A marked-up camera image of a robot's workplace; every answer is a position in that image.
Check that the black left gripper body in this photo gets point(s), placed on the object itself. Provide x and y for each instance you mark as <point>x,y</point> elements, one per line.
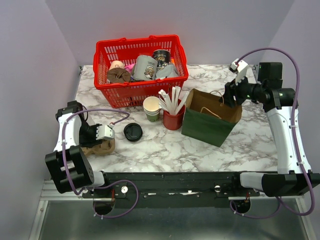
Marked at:
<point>87,134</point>

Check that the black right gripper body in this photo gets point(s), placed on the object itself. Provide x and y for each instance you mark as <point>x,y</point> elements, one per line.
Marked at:
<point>243,90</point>

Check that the brown cardboard cup carrier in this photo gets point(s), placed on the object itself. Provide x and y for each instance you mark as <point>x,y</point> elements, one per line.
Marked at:
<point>105,148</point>

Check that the brown paper bag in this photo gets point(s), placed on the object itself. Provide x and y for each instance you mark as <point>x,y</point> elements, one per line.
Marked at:
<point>208,118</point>

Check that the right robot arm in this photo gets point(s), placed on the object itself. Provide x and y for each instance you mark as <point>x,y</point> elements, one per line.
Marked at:
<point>294,176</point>

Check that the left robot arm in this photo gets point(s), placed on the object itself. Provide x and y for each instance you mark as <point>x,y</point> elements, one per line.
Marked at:
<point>78,134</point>

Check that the stack of black cup lids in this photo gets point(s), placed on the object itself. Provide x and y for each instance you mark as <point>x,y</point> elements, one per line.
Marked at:
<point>133,132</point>

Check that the white wrapped straws bundle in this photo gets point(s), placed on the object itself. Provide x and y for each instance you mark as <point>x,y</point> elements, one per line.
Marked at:
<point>171,102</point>

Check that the red straw holder cup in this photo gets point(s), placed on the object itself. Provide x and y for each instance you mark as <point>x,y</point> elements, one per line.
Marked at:
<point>173,122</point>

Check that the brown crumpled cloth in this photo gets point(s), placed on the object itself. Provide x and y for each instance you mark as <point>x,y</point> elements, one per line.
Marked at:
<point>118,75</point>

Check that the grey cloth in basket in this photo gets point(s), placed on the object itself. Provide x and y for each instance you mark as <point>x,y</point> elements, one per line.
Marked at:
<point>168,71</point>

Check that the stack of green paper cups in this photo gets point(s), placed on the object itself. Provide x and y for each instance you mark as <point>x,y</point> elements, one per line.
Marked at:
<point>151,108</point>

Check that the red plastic shopping basket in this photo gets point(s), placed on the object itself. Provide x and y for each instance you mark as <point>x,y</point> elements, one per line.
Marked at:
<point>127,50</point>

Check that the beige cup in basket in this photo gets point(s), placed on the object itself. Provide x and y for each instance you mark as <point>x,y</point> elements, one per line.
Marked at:
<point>116,64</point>

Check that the black printed can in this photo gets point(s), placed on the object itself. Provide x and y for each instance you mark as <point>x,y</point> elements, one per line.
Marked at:
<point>163,58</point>

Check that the grey printed cup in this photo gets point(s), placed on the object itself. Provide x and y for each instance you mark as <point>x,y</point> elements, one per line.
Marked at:
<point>145,68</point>

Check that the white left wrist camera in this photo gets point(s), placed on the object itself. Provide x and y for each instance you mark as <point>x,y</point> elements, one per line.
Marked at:
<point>104,132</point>

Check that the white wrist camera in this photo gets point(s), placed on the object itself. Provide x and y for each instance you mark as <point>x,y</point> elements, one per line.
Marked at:
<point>239,67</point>
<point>104,132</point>

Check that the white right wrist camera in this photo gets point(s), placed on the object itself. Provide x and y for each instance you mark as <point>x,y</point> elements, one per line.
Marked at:
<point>239,67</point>

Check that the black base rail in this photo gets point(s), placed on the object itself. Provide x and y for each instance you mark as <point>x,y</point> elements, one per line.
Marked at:
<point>171,189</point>

